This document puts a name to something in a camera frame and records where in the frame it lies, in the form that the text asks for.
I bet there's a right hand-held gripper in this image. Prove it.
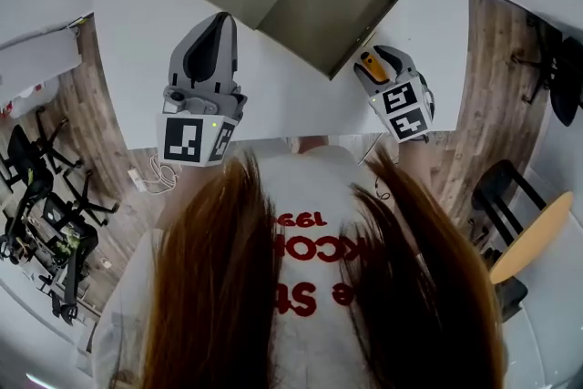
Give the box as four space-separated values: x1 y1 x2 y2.
353 45 438 145

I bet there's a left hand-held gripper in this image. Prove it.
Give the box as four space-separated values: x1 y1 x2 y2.
156 11 250 168

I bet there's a yellow black screwdriver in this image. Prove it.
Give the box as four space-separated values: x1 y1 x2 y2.
359 51 390 86

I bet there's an olive cardboard container box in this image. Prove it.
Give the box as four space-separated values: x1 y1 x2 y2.
178 0 404 82

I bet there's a person's right forearm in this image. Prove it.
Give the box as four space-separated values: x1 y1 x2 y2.
396 139 442 197

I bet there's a white power strip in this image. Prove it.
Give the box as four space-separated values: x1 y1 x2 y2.
127 168 148 193

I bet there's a black office chair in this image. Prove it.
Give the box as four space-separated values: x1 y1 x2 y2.
0 170 120 327
512 13 583 128
0 104 86 201

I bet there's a wooden seat black stool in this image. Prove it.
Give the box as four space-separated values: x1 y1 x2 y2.
471 159 576 322

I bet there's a person's white printed shirt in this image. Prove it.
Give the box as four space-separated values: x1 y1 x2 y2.
88 143 509 389

